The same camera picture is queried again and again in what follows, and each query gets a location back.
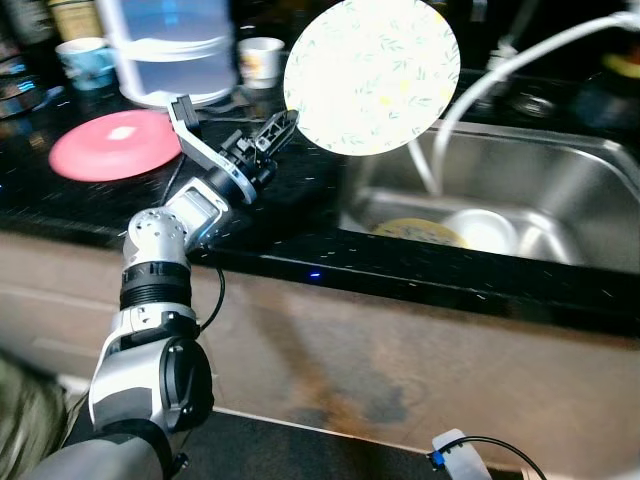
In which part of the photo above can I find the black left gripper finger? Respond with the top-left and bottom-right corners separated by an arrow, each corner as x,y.
262,108 -> 301,149

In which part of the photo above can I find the white floral plate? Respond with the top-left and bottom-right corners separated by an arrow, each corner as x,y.
283,0 -> 462,157

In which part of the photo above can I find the brown kitchen base cabinet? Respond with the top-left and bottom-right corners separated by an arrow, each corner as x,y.
0,225 -> 640,471

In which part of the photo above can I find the white printed cup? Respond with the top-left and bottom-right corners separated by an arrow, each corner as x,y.
237,37 -> 286,89

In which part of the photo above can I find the white tiered plastic container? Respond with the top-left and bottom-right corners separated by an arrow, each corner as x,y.
95,0 -> 241,109

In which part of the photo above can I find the blue mug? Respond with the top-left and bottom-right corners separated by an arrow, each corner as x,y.
55,37 -> 116,91

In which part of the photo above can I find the yellow carton box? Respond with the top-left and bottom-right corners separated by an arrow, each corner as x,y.
48,0 -> 103,41

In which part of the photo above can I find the white bowl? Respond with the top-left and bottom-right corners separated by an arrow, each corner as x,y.
440,208 -> 521,256

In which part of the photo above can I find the steel strainer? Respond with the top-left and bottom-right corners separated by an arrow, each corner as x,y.
0,55 -> 56,119

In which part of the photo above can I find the round metal drain cap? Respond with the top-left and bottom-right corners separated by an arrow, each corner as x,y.
505,90 -> 556,119

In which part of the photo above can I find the yellow sponge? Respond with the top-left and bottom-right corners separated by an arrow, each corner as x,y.
605,50 -> 640,79

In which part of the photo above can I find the dark sponge holder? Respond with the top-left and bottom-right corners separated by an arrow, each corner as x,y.
575,70 -> 640,126

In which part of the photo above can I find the dark bottle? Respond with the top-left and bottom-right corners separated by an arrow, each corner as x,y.
0,0 -> 56,46

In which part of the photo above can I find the stainless steel sink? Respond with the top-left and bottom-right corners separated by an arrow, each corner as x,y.
335,118 -> 640,271

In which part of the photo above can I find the black floor mat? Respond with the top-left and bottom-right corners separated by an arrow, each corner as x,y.
60,385 -> 441,480

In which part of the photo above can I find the grey green plastic bag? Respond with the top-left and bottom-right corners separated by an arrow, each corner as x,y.
0,345 -> 71,480

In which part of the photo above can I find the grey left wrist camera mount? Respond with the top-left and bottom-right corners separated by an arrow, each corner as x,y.
166,95 -> 249,183

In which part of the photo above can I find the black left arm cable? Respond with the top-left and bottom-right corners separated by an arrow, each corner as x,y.
195,255 -> 228,336

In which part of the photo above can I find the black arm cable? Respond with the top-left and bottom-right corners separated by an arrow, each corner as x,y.
195,255 -> 228,336
455,435 -> 549,480

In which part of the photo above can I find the thin white hose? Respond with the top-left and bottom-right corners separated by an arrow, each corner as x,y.
405,130 -> 443,196

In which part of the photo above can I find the thick white hose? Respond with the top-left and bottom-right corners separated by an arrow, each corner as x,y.
430,10 -> 640,196

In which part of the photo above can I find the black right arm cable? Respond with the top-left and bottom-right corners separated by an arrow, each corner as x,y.
455,435 -> 549,480

